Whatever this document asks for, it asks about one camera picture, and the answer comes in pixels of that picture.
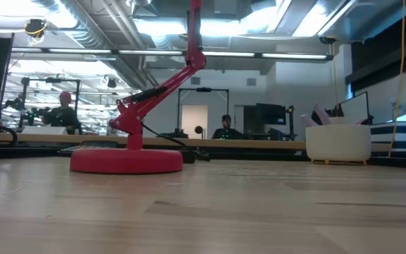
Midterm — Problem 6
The red desk lamp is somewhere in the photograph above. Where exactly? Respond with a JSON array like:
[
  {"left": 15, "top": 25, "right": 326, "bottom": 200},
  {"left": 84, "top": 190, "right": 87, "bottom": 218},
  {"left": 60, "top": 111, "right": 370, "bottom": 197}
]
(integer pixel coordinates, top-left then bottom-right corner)
[{"left": 70, "top": 0, "right": 207, "bottom": 176}]

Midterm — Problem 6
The person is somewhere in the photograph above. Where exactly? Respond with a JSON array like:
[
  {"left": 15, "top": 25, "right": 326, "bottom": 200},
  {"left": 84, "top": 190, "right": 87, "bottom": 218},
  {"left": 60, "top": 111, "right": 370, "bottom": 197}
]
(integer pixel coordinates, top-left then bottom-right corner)
[
  {"left": 211, "top": 114, "right": 246, "bottom": 140},
  {"left": 40, "top": 90, "right": 83, "bottom": 135}
]

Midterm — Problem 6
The light wooden desk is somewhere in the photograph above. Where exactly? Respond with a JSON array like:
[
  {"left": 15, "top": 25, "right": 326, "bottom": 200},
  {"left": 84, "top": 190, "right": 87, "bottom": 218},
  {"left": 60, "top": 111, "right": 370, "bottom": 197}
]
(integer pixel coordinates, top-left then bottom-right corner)
[{"left": 0, "top": 131, "right": 393, "bottom": 152}]

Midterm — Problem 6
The black monitor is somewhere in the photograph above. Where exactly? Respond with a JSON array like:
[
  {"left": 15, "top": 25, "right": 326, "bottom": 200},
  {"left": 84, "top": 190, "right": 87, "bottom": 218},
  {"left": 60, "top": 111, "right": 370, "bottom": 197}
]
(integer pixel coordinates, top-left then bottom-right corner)
[{"left": 255, "top": 103, "right": 288, "bottom": 126}]

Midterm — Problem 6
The long ceiling light bar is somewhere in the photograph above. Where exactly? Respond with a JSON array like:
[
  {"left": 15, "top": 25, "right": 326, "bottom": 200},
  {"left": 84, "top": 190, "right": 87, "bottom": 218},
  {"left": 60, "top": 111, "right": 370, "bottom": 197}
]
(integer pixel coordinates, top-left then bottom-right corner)
[{"left": 11, "top": 47, "right": 334, "bottom": 61}]

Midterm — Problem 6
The lavender marker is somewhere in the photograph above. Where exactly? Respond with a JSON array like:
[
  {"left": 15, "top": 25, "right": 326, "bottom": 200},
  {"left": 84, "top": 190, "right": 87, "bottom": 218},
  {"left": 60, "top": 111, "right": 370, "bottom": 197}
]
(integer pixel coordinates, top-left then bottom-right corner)
[{"left": 300, "top": 114, "right": 319, "bottom": 127}]

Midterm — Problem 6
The marker pen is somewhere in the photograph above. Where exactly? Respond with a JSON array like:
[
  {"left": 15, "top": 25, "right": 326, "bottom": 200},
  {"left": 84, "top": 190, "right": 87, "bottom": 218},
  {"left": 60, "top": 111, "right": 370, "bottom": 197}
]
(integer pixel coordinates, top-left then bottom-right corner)
[{"left": 312, "top": 102, "right": 332, "bottom": 126}]

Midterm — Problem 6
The white round pen cup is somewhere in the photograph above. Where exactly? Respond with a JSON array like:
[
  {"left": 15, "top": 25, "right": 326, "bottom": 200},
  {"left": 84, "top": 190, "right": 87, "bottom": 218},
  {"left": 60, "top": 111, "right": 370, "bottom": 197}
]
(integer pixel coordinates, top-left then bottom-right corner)
[{"left": 305, "top": 123, "right": 372, "bottom": 166}]

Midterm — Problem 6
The white screen monitor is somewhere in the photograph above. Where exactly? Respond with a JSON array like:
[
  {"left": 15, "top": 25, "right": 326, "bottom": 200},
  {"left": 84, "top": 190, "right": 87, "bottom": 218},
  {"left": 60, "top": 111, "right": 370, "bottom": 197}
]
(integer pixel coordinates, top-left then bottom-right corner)
[{"left": 339, "top": 90, "right": 374, "bottom": 126}]

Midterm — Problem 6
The white flat box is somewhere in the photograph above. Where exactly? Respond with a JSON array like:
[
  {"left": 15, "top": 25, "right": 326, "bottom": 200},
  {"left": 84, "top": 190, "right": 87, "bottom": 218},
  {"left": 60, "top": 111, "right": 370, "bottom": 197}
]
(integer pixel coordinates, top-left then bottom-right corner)
[{"left": 21, "top": 126, "right": 69, "bottom": 136}]

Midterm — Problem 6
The black white striped box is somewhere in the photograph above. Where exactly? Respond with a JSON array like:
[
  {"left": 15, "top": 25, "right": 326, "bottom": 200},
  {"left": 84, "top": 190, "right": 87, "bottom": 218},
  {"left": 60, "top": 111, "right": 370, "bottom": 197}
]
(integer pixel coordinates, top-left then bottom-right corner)
[{"left": 369, "top": 121, "right": 406, "bottom": 153}]

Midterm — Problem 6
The black cable plug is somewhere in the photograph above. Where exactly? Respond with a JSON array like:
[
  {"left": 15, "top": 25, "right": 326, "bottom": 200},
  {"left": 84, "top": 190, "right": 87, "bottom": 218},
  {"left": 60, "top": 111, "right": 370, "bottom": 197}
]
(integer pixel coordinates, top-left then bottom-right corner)
[{"left": 195, "top": 147, "right": 211, "bottom": 162}]

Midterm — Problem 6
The black gantry frame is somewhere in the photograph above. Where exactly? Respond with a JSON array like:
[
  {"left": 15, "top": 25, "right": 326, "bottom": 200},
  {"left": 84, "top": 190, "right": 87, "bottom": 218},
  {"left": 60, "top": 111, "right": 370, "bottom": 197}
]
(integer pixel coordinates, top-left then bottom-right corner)
[
  {"left": 0, "top": 76, "right": 81, "bottom": 134},
  {"left": 177, "top": 87, "right": 230, "bottom": 139}
]

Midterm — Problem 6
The black lamp power cord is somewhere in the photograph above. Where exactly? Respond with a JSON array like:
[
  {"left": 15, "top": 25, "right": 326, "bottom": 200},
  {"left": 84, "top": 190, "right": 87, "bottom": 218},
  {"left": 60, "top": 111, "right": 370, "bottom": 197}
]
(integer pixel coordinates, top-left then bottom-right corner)
[{"left": 141, "top": 122, "right": 197, "bottom": 165}]

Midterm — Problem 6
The black metal table frame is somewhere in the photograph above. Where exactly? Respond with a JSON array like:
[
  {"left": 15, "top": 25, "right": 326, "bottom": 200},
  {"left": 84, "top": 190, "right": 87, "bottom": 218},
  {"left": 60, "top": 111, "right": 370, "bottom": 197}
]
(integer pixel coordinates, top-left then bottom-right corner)
[{"left": 0, "top": 145, "right": 406, "bottom": 170}]

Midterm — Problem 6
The yellow cable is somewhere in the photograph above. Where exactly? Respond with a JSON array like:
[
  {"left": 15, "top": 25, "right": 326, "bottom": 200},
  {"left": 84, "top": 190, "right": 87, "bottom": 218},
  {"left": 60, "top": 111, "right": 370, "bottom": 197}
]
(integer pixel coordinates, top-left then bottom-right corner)
[{"left": 388, "top": 0, "right": 406, "bottom": 159}]

